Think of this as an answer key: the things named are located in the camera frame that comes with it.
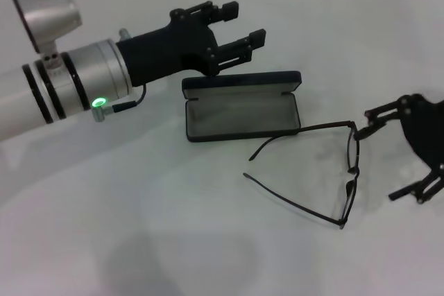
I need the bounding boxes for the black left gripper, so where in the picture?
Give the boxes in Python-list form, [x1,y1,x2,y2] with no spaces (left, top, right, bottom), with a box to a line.
[115,0,268,88]

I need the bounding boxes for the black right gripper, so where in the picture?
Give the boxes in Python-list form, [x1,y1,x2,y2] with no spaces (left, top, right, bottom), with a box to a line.
[353,93,444,204]

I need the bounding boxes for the black thin-frame glasses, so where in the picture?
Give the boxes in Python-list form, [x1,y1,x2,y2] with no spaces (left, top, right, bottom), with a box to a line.
[242,119,361,230]

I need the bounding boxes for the black glasses case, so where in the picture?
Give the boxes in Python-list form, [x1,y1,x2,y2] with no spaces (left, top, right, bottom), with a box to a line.
[181,70,302,143]

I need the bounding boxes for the black cable with silver plug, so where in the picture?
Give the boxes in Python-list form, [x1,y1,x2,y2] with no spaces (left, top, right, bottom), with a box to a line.
[91,82,147,124]

